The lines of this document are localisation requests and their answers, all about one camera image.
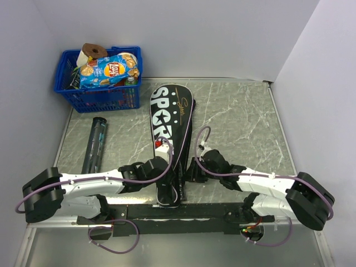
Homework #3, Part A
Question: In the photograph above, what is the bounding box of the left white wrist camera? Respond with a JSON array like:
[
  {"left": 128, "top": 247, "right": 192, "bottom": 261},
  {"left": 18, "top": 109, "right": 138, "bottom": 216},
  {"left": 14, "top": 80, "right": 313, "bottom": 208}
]
[{"left": 155, "top": 142, "right": 172, "bottom": 162}]

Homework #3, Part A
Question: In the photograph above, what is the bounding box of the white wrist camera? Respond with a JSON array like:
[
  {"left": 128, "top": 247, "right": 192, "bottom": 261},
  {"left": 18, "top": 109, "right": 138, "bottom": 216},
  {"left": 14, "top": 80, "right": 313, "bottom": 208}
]
[
  {"left": 155, "top": 142, "right": 172, "bottom": 162},
  {"left": 198, "top": 141, "right": 211, "bottom": 151}
]

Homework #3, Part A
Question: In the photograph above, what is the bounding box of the blue plastic shopping basket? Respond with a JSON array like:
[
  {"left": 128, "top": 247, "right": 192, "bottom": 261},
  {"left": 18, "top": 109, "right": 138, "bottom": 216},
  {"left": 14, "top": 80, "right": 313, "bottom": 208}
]
[{"left": 54, "top": 46, "right": 143, "bottom": 113}]

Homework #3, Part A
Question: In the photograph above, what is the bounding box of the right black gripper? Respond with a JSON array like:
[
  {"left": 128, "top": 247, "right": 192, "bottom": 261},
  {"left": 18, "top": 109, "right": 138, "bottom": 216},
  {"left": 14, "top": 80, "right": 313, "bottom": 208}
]
[{"left": 181, "top": 157, "right": 221, "bottom": 183}]

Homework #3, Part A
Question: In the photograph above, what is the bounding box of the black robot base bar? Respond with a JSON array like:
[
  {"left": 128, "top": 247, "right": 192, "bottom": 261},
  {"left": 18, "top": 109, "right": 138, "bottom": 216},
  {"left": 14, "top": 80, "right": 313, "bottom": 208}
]
[{"left": 77, "top": 202, "right": 275, "bottom": 237}]

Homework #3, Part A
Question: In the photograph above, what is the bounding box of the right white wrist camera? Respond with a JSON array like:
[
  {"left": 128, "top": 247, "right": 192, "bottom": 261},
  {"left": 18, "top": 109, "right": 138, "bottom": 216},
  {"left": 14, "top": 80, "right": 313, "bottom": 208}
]
[{"left": 198, "top": 141, "right": 211, "bottom": 151}]

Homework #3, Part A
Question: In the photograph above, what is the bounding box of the aluminium rail frame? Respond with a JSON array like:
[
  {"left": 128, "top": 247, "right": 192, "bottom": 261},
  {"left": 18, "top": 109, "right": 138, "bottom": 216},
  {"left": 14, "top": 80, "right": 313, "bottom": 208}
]
[{"left": 26, "top": 216, "right": 81, "bottom": 229}]

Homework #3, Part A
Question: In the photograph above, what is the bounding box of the blue Lays chips bag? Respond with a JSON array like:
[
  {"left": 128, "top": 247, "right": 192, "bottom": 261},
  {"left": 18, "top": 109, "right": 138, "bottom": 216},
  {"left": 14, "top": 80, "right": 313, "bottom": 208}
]
[{"left": 80, "top": 52, "right": 140, "bottom": 89}]

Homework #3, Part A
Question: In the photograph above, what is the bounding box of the white paper towel roll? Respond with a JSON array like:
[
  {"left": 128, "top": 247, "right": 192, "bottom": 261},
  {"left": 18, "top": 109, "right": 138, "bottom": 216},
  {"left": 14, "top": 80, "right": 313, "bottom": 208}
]
[{"left": 76, "top": 50, "right": 89, "bottom": 67}]

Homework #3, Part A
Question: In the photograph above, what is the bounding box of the dark green package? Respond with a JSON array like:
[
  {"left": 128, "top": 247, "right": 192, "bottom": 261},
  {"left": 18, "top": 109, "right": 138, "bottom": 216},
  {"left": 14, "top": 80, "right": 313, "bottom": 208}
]
[{"left": 68, "top": 68, "right": 80, "bottom": 90}]

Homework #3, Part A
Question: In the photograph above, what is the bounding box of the black SPORT racket bag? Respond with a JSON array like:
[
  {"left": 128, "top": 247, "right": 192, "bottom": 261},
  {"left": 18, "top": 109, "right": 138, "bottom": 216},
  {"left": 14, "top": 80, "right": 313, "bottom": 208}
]
[{"left": 150, "top": 84, "right": 195, "bottom": 207}]

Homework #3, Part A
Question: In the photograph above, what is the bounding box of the black shuttlecock tube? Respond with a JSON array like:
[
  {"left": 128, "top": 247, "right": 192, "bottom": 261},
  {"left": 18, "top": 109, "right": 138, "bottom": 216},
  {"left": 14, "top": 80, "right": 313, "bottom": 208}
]
[{"left": 81, "top": 117, "right": 107, "bottom": 174}]

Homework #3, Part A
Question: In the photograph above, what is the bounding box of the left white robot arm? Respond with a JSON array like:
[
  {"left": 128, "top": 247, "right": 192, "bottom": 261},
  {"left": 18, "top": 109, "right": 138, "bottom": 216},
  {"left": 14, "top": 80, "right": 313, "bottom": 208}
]
[{"left": 22, "top": 157, "right": 179, "bottom": 224}]

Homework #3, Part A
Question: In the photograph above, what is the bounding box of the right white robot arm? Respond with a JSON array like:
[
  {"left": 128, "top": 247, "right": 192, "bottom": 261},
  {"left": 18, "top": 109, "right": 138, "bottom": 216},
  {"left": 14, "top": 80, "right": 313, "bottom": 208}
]
[{"left": 185, "top": 149, "right": 335, "bottom": 231}]

